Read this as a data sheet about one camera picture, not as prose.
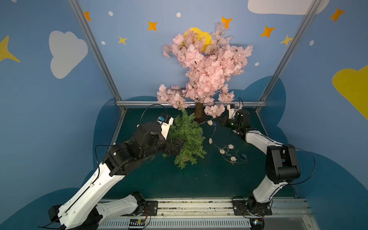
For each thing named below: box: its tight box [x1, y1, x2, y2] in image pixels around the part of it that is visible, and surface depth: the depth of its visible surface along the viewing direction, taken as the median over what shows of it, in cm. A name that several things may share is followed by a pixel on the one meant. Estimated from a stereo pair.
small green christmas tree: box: [162, 108, 207, 170], surface depth 75 cm
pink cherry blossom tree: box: [156, 22, 254, 120], surface depth 80 cm
